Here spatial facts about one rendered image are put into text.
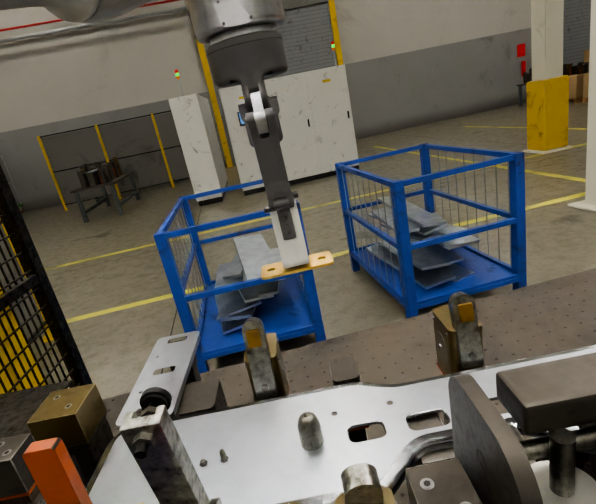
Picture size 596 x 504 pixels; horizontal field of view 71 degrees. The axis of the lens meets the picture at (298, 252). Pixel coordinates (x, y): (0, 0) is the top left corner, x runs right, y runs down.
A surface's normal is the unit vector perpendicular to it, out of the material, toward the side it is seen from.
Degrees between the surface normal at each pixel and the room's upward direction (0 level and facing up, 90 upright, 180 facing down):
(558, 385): 0
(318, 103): 90
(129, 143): 90
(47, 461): 90
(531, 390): 0
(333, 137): 90
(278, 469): 0
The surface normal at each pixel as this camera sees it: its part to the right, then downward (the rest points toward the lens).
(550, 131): 0.17, 0.29
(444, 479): -0.19, -0.93
